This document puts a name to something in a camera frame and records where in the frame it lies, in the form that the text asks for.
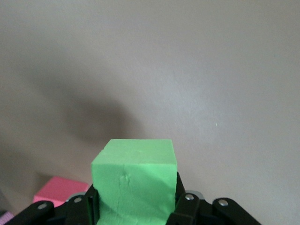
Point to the pink foam cube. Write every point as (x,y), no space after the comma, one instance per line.
(5,216)

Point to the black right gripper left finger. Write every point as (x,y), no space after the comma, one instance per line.
(70,211)

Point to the green foam cube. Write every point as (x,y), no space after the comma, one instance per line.
(133,182)

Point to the red foam cube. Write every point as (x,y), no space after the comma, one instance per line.
(58,189)

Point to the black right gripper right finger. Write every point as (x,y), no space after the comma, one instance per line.
(192,211)

